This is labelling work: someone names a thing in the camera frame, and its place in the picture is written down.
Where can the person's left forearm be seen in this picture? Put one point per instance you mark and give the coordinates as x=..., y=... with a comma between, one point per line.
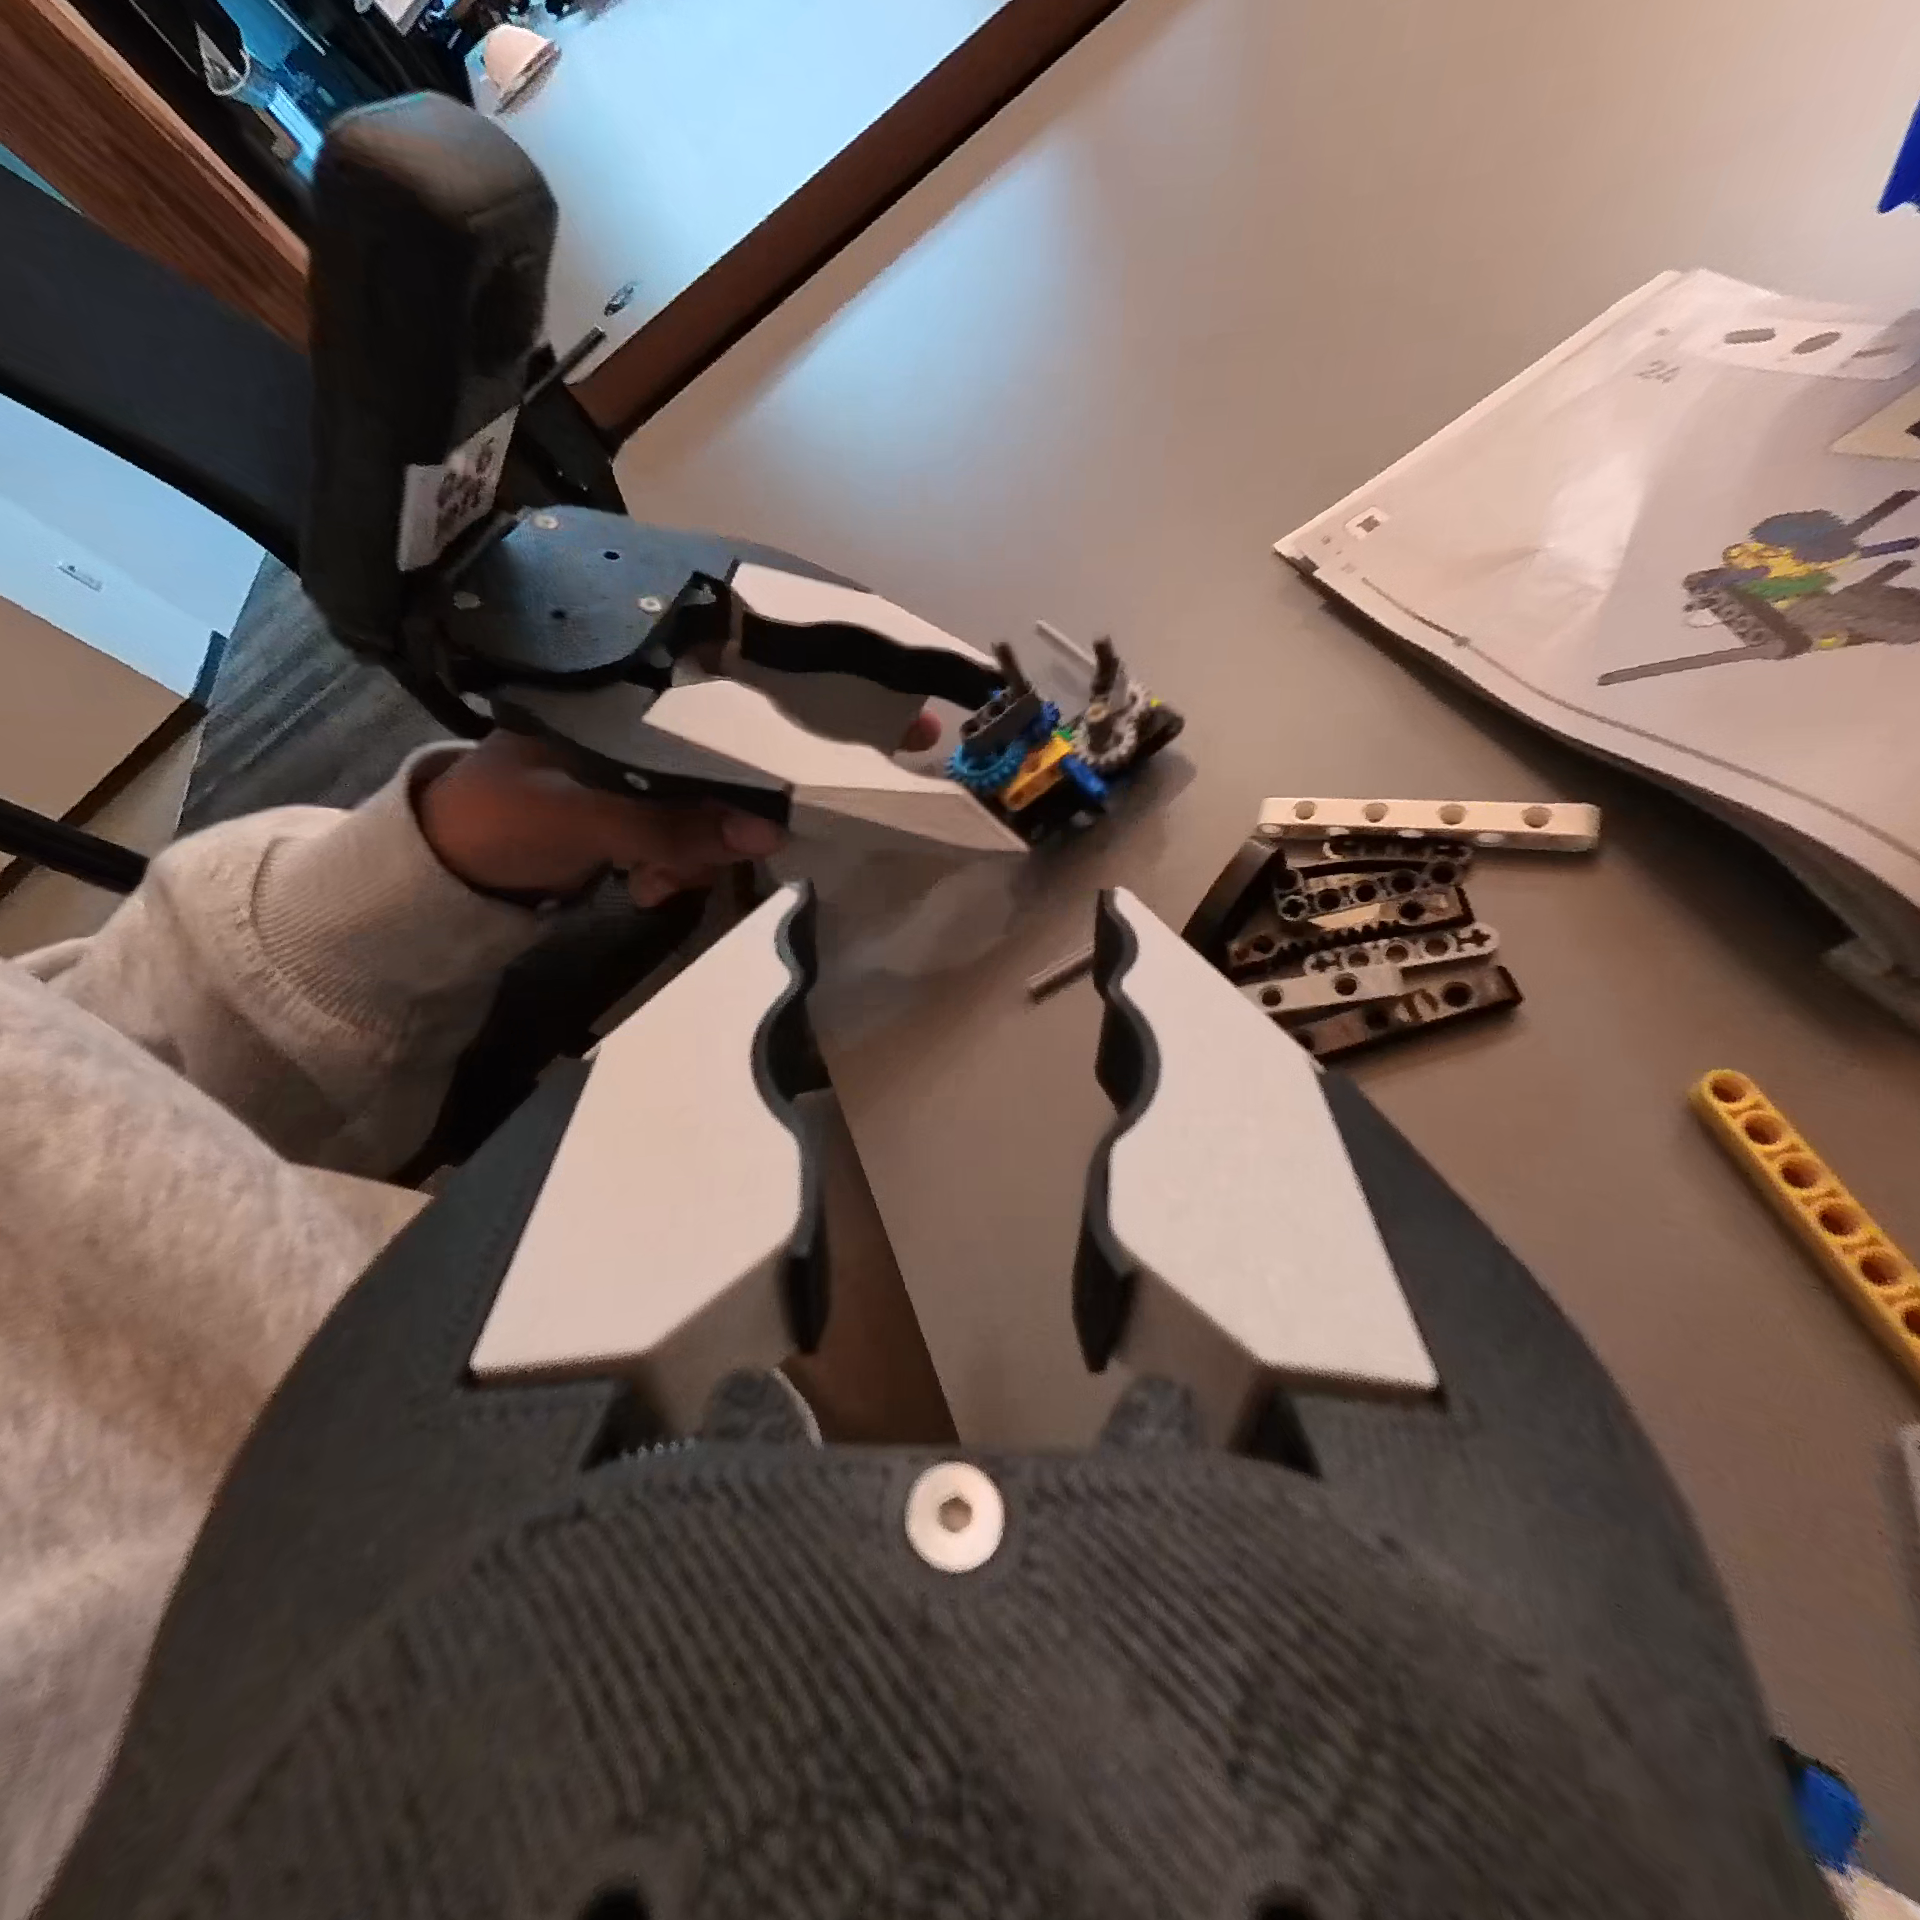
x=270, y=961

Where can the lego instruction booklet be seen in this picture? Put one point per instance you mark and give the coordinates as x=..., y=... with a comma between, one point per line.
x=1622, y=599

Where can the light grey lego beam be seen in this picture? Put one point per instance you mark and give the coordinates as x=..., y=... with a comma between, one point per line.
x=1349, y=984

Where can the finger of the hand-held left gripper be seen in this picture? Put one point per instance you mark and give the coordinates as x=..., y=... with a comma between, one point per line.
x=840, y=609
x=855, y=786

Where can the small blue lego piece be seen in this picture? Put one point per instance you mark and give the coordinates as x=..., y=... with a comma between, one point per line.
x=1822, y=1808

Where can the person's left hand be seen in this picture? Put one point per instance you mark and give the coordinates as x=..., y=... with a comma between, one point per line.
x=569, y=833

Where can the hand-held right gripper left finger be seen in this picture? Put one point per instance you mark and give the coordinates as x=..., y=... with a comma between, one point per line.
x=661, y=1200

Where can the yellow lego beam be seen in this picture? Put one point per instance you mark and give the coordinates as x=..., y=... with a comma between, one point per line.
x=1815, y=1214

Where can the white rounded object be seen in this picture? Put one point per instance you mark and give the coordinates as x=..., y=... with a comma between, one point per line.
x=518, y=67

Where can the white lego beam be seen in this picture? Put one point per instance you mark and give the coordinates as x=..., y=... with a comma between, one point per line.
x=1424, y=820

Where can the grey lego axle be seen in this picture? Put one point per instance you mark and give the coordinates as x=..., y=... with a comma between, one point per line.
x=1065, y=972
x=1067, y=646

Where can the blue plastic bin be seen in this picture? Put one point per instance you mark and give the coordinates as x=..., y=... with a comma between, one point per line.
x=1902, y=166

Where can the person's grey sweater torso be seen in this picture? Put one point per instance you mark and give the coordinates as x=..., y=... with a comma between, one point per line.
x=119, y=1350

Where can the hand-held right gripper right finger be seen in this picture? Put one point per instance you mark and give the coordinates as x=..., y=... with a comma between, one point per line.
x=1261, y=1200

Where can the wooden top desk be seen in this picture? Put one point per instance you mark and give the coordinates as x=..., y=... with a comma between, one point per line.
x=136, y=135

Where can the black and grey beam assembly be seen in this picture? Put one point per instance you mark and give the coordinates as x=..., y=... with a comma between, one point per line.
x=1349, y=900

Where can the lego gear assembly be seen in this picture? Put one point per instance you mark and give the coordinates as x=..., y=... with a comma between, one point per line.
x=1049, y=750

